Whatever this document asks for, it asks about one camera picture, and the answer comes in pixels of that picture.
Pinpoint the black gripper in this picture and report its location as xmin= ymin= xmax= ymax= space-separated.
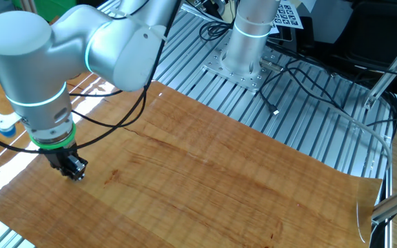
xmin=43 ymin=147 xmax=89 ymax=182

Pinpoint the glossy wood-grain mat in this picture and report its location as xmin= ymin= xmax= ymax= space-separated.
xmin=0 ymin=70 xmax=383 ymax=248

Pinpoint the green board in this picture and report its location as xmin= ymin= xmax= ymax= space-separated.
xmin=12 ymin=0 xmax=79 ymax=22

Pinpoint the metal base connector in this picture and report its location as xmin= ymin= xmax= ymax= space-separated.
xmin=259 ymin=58 xmax=285 ymax=72

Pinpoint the printed tag marker sheet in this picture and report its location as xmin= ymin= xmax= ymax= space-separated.
xmin=269 ymin=0 xmax=305 ymax=34

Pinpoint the clear plastic tube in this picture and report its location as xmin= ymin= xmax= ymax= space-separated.
xmin=317 ymin=103 xmax=393 ymax=172

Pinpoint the thick aluminium profile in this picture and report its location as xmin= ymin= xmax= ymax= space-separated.
xmin=370 ymin=178 xmax=397 ymax=227

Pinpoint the slanted aluminium profile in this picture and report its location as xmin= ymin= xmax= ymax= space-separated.
xmin=363 ymin=27 xmax=397 ymax=110

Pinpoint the black office chair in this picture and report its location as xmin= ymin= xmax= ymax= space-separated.
xmin=336 ymin=0 xmax=397 ymax=70

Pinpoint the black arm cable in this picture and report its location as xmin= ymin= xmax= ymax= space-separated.
xmin=0 ymin=0 xmax=182 ymax=154

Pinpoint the aluminium arm base plate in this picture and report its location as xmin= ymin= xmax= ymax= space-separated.
xmin=202 ymin=43 xmax=282 ymax=93

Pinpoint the coiled black cable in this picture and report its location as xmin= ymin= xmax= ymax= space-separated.
xmin=198 ymin=20 xmax=234 ymax=42

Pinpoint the black USB cable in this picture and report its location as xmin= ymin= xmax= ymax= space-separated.
xmin=257 ymin=58 xmax=349 ymax=116

